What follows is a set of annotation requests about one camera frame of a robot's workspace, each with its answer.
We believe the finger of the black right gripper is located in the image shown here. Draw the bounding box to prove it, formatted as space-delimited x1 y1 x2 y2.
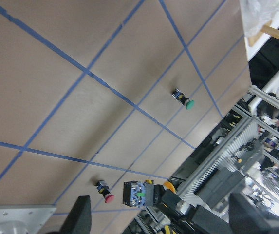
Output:
153 185 185 215

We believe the red push button switch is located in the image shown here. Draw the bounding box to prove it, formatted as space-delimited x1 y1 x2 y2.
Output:
95 180 115 203

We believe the green push button switch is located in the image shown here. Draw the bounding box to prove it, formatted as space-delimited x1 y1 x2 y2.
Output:
171 89 194 110

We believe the clear plastic bag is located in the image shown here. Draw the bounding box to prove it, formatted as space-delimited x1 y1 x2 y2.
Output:
240 0 279 38

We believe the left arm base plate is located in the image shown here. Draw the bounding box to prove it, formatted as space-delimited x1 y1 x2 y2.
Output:
0 205 56 234

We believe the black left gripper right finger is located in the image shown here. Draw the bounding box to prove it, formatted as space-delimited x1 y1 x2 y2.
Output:
229 193 279 234

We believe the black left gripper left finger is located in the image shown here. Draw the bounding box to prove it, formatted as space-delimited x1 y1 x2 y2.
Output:
59 195 92 234

